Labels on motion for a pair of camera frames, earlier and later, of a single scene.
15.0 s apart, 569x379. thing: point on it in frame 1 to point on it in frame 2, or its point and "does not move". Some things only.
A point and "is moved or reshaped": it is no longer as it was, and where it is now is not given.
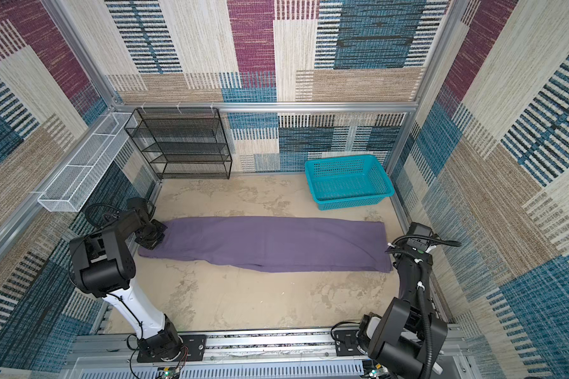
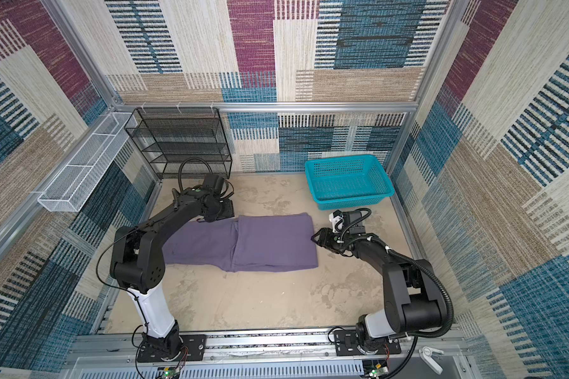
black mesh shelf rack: (182, 143) does not move
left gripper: (152, 244) to (229, 214)
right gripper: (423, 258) to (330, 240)
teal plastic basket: (348, 182) does not move
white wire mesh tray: (64, 193) does not move
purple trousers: (273, 245) is moved or reshaped
